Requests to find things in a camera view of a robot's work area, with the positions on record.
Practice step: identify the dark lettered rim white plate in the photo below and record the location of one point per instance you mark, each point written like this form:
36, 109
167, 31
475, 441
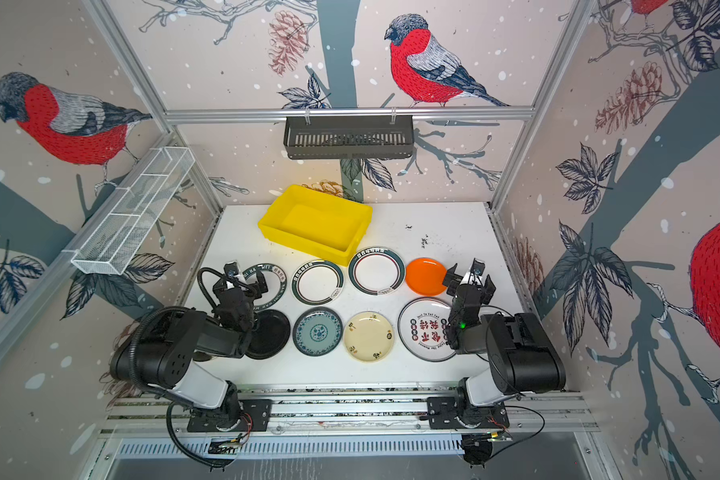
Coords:
275, 277

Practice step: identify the white wire mesh shelf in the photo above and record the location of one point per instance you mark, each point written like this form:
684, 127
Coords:
117, 238

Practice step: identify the black hanging wall basket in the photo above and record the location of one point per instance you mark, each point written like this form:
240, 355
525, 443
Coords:
349, 137

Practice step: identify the white plate red characters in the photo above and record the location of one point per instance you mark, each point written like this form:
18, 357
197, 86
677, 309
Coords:
421, 328

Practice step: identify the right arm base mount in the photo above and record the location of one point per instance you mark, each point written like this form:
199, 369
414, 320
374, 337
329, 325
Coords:
450, 413

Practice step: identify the yellow plastic bin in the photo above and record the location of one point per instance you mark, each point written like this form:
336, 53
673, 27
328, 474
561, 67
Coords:
316, 223

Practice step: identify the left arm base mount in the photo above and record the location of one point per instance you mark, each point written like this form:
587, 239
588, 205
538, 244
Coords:
234, 416

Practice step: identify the orange plastic plate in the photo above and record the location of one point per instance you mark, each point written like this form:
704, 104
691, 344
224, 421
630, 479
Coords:
425, 276

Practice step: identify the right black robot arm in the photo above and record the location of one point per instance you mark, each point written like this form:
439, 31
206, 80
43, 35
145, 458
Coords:
519, 353

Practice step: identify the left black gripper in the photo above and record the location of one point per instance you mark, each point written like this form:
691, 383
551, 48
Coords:
240, 288

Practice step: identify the black round plate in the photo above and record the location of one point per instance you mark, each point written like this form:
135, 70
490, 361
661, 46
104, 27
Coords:
270, 335

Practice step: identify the medium green rimmed white plate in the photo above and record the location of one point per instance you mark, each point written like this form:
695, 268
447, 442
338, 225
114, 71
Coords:
317, 282

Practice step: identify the cream floral round plate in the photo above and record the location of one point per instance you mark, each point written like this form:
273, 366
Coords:
369, 337

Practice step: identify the large green rimmed white plate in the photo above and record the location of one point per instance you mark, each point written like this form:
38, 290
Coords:
376, 271

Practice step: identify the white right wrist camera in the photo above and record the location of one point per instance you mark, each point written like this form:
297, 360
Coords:
476, 272

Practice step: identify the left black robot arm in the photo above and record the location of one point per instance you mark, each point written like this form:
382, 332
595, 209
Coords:
158, 357

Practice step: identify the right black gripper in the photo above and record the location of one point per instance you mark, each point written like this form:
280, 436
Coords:
469, 289

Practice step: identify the teal patterned round plate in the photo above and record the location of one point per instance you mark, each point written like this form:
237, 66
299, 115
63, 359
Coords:
317, 332

